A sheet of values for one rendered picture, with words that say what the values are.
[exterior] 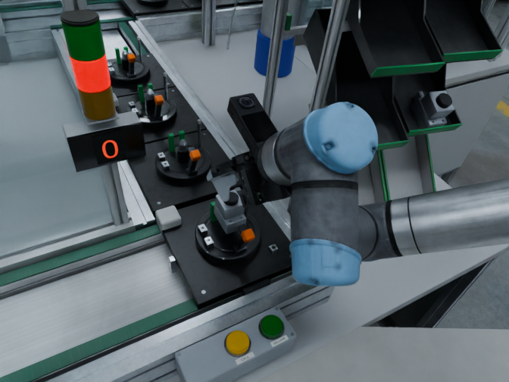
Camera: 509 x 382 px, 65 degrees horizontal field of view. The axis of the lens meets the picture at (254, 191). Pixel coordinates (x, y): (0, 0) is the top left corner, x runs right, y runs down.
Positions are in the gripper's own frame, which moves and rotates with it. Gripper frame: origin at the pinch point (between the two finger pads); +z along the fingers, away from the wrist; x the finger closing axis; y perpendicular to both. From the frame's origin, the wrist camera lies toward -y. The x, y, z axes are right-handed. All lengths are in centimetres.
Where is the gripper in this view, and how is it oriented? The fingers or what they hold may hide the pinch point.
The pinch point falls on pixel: (232, 167)
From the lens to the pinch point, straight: 73.3
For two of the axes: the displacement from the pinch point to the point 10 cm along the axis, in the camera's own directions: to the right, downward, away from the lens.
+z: -3.8, 1.0, 9.2
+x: 8.7, -2.8, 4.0
